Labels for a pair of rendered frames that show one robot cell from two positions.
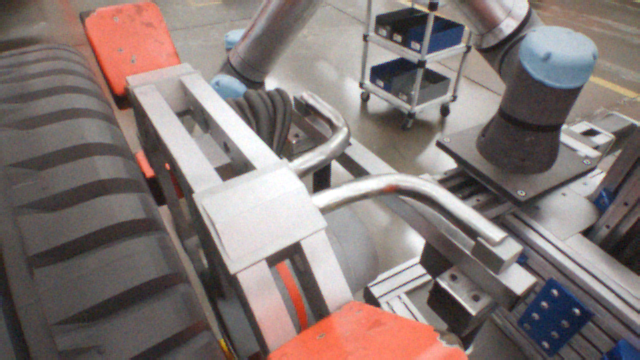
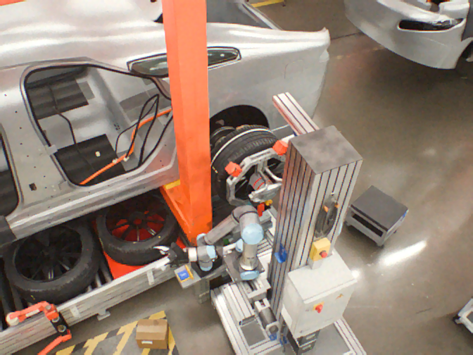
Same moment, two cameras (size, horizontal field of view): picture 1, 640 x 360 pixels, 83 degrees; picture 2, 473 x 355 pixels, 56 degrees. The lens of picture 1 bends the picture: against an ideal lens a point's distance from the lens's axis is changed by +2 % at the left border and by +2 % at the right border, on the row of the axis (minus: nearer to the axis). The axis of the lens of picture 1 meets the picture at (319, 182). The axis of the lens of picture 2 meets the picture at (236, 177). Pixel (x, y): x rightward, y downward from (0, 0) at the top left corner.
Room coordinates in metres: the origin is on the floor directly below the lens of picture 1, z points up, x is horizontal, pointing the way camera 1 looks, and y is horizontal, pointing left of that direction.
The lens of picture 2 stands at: (0.17, -2.23, 3.43)
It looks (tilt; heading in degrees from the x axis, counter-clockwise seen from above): 48 degrees down; 93
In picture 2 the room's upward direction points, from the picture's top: 2 degrees clockwise
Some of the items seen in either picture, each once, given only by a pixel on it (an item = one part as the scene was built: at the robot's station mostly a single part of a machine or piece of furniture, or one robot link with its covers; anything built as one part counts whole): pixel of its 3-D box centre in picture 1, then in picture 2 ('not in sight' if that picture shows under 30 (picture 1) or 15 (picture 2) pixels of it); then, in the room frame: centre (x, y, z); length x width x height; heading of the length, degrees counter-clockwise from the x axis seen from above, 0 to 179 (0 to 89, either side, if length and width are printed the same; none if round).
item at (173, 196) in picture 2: not in sight; (179, 194); (-0.38, 0.02, 0.69); 0.52 x 0.17 x 0.35; 124
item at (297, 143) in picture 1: (307, 138); not in sight; (0.50, 0.02, 0.93); 0.09 x 0.05 x 0.05; 124
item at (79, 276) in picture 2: not in sight; (53, 260); (-1.31, -0.48, 0.39); 0.66 x 0.66 x 0.24
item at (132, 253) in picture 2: not in sight; (139, 225); (-0.73, -0.09, 0.39); 0.66 x 0.66 x 0.24
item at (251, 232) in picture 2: not in sight; (249, 248); (0.20, -0.77, 1.19); 0.15 x 0.12 x 0.55; 104
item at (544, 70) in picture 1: (546, 73); not in sight; (0.62, -0.41, 0.98); 0.13 x 0.12 x 0.14; 178
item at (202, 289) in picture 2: not in sight; (201, 284); (-0.15, -0.50, 0.21); 0.10 x 0.10 x 0.42; 34
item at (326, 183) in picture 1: (321, 177); not in sight; (0.52, 0.00, 0.83); 0.04 x 0.04 x 0.16
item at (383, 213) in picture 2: not in sight; (375, 216); (1.36, 0.35, 0.17); 0.43 x 0.36 x 0.34; 139
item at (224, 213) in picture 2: not in sight; (244, 206); (0.15, 0.24, 0.32); 0.40 x 0.30 x 0.28; 34
